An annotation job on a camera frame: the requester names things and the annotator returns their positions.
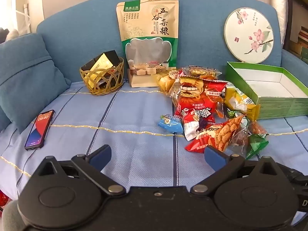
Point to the smartphone in dark case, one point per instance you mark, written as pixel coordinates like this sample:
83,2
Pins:
39,130

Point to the round floral hand fan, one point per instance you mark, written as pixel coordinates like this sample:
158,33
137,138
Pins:
245,28

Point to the brown orange snack packet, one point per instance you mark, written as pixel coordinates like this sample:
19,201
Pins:
257,127

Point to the white red snack packet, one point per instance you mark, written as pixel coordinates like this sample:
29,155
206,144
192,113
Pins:
191,127

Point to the black box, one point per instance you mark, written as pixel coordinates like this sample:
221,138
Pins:
110,57

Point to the clear gold candy packet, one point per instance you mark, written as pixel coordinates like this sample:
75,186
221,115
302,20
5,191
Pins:
202,72

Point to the yellow green snack packet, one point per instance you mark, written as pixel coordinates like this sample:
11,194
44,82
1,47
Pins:
237,98

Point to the green candy packet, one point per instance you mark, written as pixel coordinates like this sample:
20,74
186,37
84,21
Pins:
257,145

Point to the large red cartoon snack bag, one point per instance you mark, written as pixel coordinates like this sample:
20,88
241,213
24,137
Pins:
195,101

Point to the blue cushion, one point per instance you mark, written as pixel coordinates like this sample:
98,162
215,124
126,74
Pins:
26,77

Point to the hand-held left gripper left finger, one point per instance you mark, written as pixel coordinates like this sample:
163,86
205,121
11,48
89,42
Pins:
101,155

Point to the small green candy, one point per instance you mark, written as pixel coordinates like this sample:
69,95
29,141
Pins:
232,113

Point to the white plastic roll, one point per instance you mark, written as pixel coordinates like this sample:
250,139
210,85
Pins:
280,9

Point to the blue striped seat cloth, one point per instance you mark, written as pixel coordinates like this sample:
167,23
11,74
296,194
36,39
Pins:
79,115

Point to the yellow cake packet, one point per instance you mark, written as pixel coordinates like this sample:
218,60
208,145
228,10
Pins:
166,80

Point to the green cardboard box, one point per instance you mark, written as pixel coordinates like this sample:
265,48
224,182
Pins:
276,105

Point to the woven wicker basket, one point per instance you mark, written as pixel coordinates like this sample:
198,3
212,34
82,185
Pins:
96,86

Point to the blue candy packet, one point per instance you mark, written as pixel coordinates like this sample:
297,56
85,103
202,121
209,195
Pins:
170,125

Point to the orange red stick packet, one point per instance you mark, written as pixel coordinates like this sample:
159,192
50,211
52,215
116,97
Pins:
217,109

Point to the bookshelf with books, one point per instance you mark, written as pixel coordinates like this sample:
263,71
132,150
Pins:
300,41

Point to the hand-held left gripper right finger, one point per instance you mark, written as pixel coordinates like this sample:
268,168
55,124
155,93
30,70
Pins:
213,156

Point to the blue fabric sofa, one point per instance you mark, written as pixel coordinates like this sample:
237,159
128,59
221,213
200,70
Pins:
202,28

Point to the large beige green grain pouch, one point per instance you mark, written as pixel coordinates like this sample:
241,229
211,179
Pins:
146,28

